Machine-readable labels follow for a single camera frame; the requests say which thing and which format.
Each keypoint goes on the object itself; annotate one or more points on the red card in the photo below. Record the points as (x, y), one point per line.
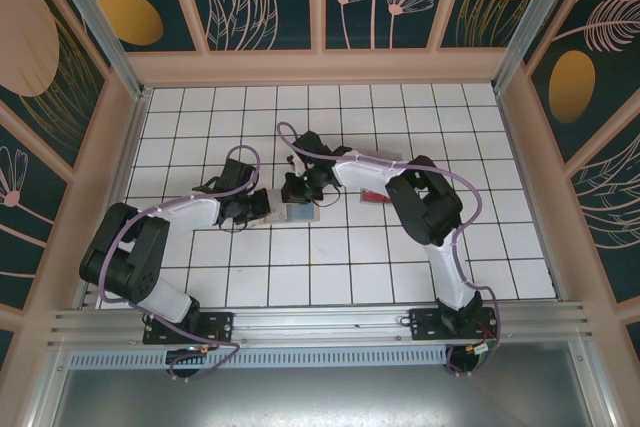
(372, 195)

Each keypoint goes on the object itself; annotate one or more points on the aluminium frame post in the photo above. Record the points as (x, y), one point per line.
(535, 17)
(95, 22)

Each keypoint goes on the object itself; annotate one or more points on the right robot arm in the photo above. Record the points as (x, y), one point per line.
(425, 202)

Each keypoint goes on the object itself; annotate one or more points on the beige card holder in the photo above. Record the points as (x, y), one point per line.
(302, 213)

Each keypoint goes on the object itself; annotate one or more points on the aluminium mounting rail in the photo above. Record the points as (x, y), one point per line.
(320, 322)

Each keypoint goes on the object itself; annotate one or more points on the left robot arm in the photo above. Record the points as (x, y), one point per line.
(130, 262)

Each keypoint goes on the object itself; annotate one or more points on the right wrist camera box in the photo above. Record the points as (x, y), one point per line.
(298, 163)

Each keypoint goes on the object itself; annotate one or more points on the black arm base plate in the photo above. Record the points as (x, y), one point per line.
(425, 324)
(220, 327)

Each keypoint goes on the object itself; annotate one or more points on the clear acrylic card stand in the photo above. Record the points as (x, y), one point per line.
(387, 154)

